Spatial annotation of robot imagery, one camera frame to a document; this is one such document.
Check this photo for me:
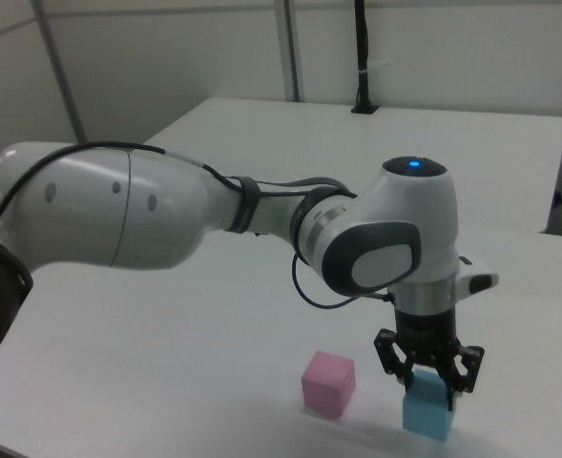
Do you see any white rear table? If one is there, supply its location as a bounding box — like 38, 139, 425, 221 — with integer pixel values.
144, 97, 562, 235

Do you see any grey wall frame post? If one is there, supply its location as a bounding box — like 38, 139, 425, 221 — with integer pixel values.
31, 0, 88, 145
274, 0, 306, 103

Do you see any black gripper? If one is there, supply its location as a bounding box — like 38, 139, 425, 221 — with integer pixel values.
373, 306, 486, 412

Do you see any grey cable strap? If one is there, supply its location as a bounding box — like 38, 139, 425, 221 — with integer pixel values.
225, 175, 261, 236

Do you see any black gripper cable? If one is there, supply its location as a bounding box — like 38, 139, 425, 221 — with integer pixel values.
0, 140, 397, 310

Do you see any pink cube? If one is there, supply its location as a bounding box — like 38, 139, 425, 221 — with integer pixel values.
301, 350, 357, 414

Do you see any blue cube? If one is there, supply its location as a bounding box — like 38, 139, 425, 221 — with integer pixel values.
401, 367, 458, 441

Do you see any black pole with clamp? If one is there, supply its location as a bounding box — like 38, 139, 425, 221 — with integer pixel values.
350, 0, 381, 115

